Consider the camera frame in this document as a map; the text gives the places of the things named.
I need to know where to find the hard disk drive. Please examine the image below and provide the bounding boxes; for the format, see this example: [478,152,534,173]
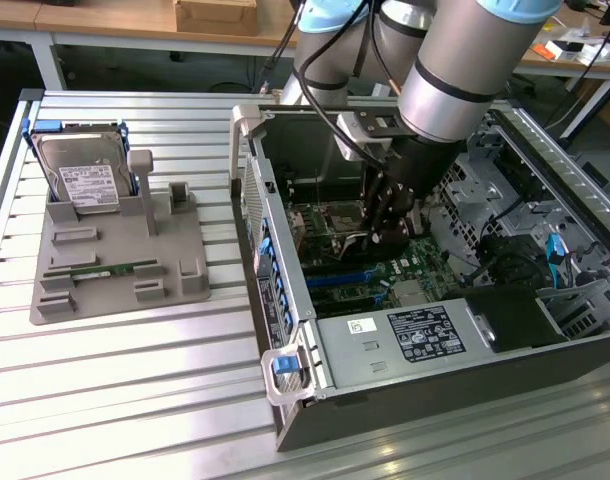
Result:
[21,118,142,216]

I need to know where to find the cardboard box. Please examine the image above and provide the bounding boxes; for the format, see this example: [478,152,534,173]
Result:
[173,0,259,37]

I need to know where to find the black hanging cable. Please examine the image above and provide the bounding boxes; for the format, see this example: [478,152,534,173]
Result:
[261,0,309,94]

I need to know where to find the grey power supply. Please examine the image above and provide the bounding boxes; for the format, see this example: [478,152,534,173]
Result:
[314,298,499,392]

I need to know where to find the blue case latch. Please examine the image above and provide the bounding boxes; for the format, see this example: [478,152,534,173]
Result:
[271,352,297,376]

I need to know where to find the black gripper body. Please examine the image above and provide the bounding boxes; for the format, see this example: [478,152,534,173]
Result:
[383,134,469,201]

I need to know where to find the open PC case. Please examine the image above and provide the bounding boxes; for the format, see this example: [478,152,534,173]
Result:
[228,102,610,454]

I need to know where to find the black plastic shroud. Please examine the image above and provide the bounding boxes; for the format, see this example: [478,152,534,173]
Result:
[442,285,570,355]

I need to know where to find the black camera cable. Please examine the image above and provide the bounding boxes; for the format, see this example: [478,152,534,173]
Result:
[290,0,404,169]

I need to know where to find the orange and white box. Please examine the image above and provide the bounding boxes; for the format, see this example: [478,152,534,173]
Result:
[532,38,586,64]

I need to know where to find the wooden desk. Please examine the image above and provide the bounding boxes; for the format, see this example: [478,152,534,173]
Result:
[0,0,299,91]
[504,0,610,141]

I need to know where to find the green RAM stick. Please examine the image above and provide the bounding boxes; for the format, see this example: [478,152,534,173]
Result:
[69,267,136,278]

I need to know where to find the perforated metal drive cage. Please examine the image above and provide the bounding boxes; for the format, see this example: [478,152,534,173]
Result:
[432,142,541,241]

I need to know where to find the green motherboard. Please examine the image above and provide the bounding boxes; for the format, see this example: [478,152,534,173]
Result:
[279,183,462,321]

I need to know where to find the black expansion slot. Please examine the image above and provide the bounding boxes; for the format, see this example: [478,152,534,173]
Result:
[313,295,382,319]
[304,260,369,277]

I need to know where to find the grey disk bay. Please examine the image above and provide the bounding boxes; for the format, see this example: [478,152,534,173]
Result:
[534,277,610,342]

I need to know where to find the blue wire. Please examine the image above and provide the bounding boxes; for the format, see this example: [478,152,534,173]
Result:
[544,232,570,292]

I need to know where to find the grey case handle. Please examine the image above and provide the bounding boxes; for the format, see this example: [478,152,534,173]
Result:
[260,344,320,407]
[228,103,267,181]

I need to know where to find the silver chipset heatsink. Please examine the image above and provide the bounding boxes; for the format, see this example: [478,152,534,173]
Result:
[392,279,435,307]

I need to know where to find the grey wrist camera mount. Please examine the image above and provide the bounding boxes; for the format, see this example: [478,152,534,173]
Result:
[333,112,402,164]

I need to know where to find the RAM slot white latches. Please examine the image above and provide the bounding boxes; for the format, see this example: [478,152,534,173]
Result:
[286,183,364,201]
[284,173,364,189]

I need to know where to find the grey parts rack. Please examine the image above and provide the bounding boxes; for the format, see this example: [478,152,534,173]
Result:
[28,148,212,327]

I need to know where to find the blue expansion slot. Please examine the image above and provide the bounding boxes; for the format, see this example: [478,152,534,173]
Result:
[304,269,379,291]

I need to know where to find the CPU socket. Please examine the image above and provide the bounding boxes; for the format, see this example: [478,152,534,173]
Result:
[322,202,366,236]

